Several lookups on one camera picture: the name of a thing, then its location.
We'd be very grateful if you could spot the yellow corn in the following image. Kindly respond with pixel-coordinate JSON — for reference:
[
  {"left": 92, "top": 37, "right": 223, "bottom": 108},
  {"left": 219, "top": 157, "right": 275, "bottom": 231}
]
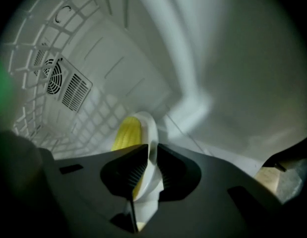
[{"left": 111, "top": 116, "right": 146, "bottom": 229}]

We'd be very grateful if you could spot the white plate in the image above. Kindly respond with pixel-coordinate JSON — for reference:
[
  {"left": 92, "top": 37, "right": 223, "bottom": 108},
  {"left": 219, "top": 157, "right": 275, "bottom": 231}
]
[{"left": 123, "top": 111, "right": 165, "bottom": 224}]

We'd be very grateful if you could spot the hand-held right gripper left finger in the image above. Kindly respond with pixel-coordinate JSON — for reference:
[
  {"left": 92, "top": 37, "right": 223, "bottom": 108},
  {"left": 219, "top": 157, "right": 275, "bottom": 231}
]
[{"left": 40, "top": 144, "right": 148, "bottom": 238}]

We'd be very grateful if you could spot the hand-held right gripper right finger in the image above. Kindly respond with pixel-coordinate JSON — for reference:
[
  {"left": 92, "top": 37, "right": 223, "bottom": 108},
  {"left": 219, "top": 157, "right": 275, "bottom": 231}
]
[{"left": 140, "top": 143, "right": 288, "bottom": 238}]

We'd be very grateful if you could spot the round wooden table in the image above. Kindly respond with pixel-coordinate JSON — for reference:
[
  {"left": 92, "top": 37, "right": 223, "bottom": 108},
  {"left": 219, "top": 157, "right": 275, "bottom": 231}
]
[{"left": 253, "top": 167, "right": 280, "bottom": 193}]

